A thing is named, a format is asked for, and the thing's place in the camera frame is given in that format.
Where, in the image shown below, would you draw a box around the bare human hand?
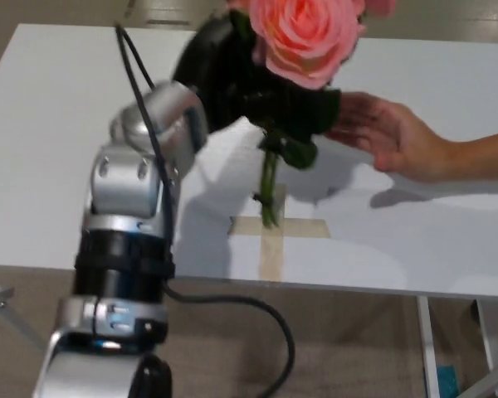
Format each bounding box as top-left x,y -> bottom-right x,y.
327,91 -> 446,184

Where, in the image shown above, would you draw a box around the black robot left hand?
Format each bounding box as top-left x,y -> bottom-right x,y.
172,17 -> 344,138

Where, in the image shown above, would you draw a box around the pink rose bouquet green stems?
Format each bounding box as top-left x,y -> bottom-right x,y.
226,0 -> 398,229

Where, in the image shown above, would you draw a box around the bare human forearm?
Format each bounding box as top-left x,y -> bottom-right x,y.
435,128 -> 498,182

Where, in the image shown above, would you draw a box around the short beige tape strip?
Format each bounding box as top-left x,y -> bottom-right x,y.
229,216 -> 331,240

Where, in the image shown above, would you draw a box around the white table leg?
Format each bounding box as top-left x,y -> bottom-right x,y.
416,295 -> 442,398
476,298 -> 498,371

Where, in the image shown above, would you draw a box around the teal object on floor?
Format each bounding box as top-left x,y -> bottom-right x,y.
437,364 -> 458,398

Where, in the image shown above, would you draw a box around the grey metal bar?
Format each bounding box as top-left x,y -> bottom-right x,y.
463,359 -> 498,398

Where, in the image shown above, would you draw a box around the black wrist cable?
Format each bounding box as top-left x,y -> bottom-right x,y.
115,24 -> 296,398

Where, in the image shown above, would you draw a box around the silver metal frame bar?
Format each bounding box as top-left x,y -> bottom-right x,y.
0,279 -> 47,354

